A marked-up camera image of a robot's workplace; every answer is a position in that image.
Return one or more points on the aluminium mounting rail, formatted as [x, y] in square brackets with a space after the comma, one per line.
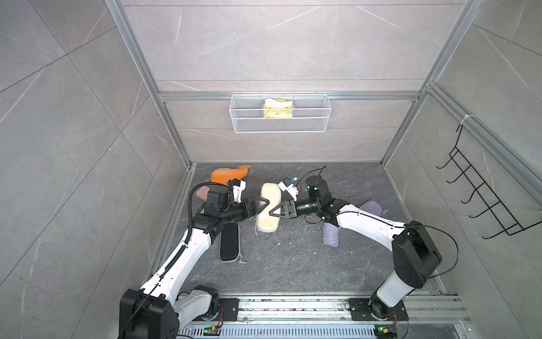
[319, 315]

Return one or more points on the purple folded umbrella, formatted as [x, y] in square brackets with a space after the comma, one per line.
[331, 235]

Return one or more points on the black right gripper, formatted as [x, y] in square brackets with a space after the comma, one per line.
[284, 216]

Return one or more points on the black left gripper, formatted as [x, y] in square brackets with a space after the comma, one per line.
[252, 210]

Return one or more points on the white zippered umbrella sleeve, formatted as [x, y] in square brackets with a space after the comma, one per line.
[265, 222]

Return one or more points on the pink hard case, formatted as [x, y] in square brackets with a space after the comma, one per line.
[202, 193]

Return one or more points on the orange plush whale toy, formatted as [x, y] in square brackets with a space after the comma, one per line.
[224, 175]

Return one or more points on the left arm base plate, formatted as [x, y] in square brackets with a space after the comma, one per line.
[226, 309]

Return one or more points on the black wire hook rack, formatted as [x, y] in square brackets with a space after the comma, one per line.
[492, 204]

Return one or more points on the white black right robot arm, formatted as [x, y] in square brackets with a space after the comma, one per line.
[415, 255]

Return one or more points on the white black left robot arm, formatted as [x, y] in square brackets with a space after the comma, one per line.
[159, 309]

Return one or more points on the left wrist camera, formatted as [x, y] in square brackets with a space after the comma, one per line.
[237, 187]

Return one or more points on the yellow packet in basket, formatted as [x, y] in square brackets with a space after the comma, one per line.
[278, 108]

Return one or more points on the white wire wall basket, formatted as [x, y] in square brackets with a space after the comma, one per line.
[310, 115]

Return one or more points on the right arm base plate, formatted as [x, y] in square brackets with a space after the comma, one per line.
[365, 309]

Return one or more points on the purple zippered umbrella sleeve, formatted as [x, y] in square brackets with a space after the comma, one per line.
[373, 208]

